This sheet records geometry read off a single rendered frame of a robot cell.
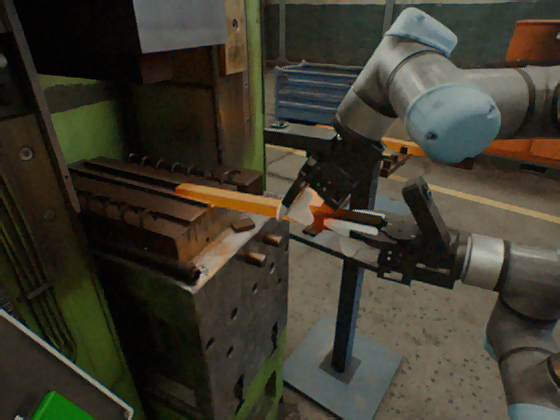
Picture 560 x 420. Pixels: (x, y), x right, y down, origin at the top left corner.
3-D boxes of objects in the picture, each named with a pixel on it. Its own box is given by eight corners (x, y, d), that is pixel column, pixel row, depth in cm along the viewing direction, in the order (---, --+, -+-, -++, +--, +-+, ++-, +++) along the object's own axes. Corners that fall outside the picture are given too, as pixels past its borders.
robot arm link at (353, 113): (345, 89, 44) (361, 79, 51) (326, 118, 47) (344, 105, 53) (393, 124, 44) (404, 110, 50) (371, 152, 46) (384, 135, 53)
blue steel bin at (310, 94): (379, 122, 472) (386, 66, 437) (357, 138, 414) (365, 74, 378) (301, 111, 527) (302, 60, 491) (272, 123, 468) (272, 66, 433)
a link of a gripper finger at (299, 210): (293, 245, 59) (325, 206, 54) (266, 223, 59) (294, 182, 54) (300, 237, 61) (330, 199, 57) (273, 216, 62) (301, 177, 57)
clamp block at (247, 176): (264, 194, 88) (264, 170, 85) (247, 210, 81) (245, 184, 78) (224, 185, 93) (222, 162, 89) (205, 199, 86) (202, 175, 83)
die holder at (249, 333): (288, 322, 110) (290, 195, 88) (218, 437, 80) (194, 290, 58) (152, 271, 131) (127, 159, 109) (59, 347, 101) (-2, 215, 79)
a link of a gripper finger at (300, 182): (284, 212, 55) (315, 169, 51) (277, 206, 55) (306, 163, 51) (295, 202, 59) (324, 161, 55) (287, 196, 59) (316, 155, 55)
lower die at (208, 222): (239, 217, 79) (236, 182, 74) (180, 268, 63) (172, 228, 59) (107, 182, 95) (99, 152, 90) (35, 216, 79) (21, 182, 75)
